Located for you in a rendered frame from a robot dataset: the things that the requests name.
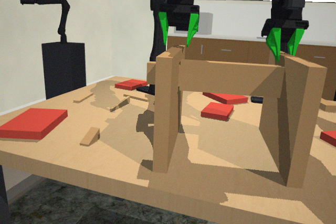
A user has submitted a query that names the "tan wooden board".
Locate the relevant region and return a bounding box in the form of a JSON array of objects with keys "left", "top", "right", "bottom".
[
  {"left": 259, "top": 50, "right": 327, "bottom": 189},
  {"left": 153, "top": 45, "right": 185, "bottom": 174}
]

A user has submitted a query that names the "tan wooden rail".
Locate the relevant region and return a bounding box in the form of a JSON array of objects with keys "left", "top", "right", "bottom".
[{"left": 146, "top": 59, "right": 285, "bottom": 98}]

